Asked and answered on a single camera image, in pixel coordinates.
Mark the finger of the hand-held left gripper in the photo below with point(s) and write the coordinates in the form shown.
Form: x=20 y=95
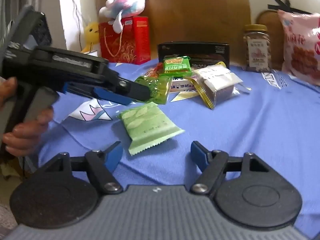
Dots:
x=136 y=93
x=112 y=97

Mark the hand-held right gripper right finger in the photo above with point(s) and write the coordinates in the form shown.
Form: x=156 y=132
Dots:
x=197 y=155

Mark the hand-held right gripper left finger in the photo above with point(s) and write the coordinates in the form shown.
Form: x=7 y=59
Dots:
x=113 y=155

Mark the glossy green snack packet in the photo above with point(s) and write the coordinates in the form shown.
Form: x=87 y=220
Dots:
x=157 y=87

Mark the black printed box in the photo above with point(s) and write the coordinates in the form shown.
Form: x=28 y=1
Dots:
x=200 y=51

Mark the person's left hand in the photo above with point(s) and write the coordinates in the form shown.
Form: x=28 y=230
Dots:
x=27 y=135

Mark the red snack packet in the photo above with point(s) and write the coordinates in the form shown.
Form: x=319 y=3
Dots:
x=153 y=73

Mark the pale green snack packet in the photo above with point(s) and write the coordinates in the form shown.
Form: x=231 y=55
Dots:
x=147 y=127

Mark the yellow plush toy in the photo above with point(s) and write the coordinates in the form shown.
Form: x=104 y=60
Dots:
x=91 y=33

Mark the white blue text packet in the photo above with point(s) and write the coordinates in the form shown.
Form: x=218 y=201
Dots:
x=183 y=86

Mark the bright green square snack packet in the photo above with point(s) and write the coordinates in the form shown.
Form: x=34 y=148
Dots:
x=177 y=66

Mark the red gift bag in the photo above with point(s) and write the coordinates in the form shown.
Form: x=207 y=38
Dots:
x=135 y=42

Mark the blue printed blanket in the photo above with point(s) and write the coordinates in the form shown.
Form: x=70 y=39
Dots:
x=250 y=130

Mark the clear wrapped brown cake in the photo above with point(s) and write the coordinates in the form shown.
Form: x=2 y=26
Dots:
x=220 y=90

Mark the pastel plush toy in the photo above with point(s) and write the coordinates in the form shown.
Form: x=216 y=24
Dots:
x=127 y=2

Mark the wooden board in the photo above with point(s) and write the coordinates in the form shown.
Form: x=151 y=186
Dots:
x=195 y=12

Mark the clear nut jar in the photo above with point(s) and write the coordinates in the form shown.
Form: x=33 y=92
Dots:
x=257 y=52

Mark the pink snack bag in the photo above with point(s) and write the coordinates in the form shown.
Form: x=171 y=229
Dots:
x=302 y=55

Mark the rattan chair back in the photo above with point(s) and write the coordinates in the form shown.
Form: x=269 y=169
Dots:
x=268 y=20

